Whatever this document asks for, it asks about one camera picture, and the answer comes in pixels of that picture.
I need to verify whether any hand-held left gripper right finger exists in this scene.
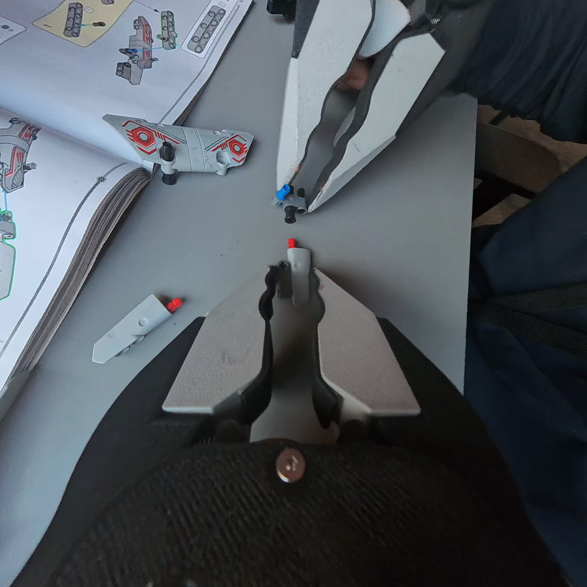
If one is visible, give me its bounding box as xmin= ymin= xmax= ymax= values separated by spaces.
xmin=312 ymin=269 xmax=422 ymax=430

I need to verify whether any black strap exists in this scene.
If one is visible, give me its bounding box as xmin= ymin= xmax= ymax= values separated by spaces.
xmin=468 ymin=280 xmax=587 ymax=363

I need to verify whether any person's right forearm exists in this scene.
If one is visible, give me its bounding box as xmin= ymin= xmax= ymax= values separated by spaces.
xmin=452 ymin=0 xmax=587 ymax=138

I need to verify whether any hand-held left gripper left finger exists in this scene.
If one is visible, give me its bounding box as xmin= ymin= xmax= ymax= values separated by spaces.
xmin=163 ymin=271 xmax=276 ymax=416

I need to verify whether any grey lego panel red pin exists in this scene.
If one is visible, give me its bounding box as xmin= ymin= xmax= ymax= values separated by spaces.
xmin=92 ymin=293 xmax=184 ymax=364

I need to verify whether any grey red-patterned lego panel assembly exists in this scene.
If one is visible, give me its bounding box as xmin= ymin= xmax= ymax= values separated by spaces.
xmin=102 ymin=115 xmax=254 ymax=185

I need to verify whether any person's dark blue clothing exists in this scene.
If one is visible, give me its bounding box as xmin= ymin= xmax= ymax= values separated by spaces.
xmin=463 ymin=156 xmax=587 ymax=587

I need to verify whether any person's right hand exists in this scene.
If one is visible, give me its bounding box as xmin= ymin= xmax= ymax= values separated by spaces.
xmin=338 ymin=57 xmax=373 ymax=92

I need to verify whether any lego connector with blue pin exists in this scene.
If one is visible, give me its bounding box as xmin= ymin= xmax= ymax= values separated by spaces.
xmin=271 ymin=184 xmax=307 ymax=224

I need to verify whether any grey lego panel with connector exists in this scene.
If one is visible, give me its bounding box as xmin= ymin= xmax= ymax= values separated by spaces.
xmin=277 ymin=238 xmax=312 ymax=307

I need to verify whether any lego instruction booklet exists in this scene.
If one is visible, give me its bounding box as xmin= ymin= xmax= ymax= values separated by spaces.
xmin=0 ymin=0 xmax=254 ymax=413

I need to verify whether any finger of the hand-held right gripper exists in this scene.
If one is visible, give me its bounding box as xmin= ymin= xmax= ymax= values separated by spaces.
xmin=307 ymin=0 xmax=446 ymax=214
xmin=276 ymin=0 xmax=377 ymax=191

